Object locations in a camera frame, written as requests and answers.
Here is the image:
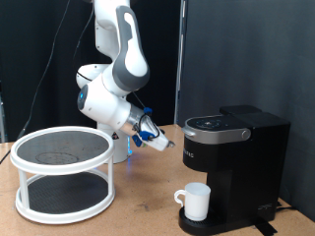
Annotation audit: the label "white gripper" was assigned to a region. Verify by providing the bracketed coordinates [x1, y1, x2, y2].
[139, 118, 176, 152]

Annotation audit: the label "white mug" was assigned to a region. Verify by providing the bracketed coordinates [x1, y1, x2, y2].
[173, 182, 212, 222]

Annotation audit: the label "black Keurig coffee machine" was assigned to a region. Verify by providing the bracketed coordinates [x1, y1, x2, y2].
[178, 104, 291, 236]

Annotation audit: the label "vertical metal pole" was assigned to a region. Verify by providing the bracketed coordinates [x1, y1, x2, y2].
[173, 0, 188, 126]

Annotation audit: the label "white two-tier turntable shelf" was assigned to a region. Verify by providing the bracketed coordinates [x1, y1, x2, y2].
[9, 125, 116, 225]

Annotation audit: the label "black wrist cable blue clips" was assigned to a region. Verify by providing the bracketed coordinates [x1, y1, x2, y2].
[132, 91, 161, 143]

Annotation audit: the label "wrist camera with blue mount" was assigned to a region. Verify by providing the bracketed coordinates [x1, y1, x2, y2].
[131, 134, 148, 148]

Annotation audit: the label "black machine power cord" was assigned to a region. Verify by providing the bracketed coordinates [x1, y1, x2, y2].
[275, 200, 297, 212]

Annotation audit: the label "long black hanging cable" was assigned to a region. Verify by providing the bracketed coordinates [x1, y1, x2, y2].
[0, 0, 72, 165]

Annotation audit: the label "grey metal frame post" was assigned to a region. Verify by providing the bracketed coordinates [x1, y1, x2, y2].
[0, 80, 7, 144]

